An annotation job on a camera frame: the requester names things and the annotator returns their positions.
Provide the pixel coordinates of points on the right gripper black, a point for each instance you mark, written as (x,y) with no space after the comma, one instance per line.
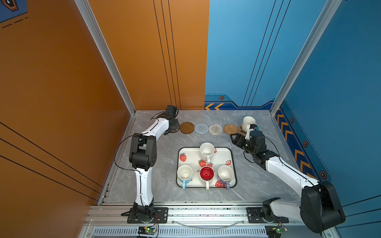
(239,139)

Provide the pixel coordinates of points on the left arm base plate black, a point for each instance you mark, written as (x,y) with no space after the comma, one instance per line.
(160,214)

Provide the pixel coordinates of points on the aluminium front rail frame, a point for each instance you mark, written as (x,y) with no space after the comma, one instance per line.
(191,220)

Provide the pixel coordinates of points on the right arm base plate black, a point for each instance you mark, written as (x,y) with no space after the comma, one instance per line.
(253,214)

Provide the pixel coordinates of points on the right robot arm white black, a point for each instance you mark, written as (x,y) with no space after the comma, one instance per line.
(319,207)

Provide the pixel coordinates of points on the right green circuit board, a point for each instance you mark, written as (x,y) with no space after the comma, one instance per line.
(275,232)

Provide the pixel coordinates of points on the light brown wooden round coaster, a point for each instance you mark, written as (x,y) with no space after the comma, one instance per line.
(187,128)

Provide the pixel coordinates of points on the woven rattan round coaster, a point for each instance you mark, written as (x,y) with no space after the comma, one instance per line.
(230,129)

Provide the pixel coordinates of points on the light blue mug front left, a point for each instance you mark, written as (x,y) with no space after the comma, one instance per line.
(184,174)

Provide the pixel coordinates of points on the paw shaped wooden coaster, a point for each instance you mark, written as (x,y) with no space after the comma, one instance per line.
(241,131)

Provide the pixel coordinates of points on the right aluminium corner post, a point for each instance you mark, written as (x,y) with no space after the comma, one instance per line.
(313,38)

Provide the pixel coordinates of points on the aluminium corner post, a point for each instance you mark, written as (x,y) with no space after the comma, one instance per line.
(99,39)
(313,38)

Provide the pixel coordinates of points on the grey woven rope coaster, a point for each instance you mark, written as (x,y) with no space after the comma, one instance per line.
(201,129)

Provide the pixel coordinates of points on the left green circuit board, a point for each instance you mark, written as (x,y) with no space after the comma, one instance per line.
(147,232)

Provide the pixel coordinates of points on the left aluminium corner post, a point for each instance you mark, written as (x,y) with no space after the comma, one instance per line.
(99,39)

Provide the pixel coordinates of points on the red interior mug front middle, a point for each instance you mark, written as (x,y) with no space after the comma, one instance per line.
(207,175)

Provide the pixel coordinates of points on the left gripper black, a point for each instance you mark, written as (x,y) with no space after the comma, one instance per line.
(176,124)

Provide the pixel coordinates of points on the green circuit board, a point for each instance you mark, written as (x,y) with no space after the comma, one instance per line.
(147,232)
(275,232)

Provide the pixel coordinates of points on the white strawberry tray black rim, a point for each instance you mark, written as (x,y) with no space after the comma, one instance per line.
(190,163)

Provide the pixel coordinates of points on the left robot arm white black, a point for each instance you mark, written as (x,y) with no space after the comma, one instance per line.
(143,157)

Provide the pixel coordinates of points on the white speckled mug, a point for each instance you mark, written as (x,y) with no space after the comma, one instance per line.
(207,151)

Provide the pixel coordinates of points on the purple handled mug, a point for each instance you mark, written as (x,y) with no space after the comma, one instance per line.
(225,174)

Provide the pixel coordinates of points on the multicolour woven rope coaster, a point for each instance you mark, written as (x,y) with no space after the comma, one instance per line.
(215,129)

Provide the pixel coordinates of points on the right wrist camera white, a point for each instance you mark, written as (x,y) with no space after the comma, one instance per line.
(249,129)

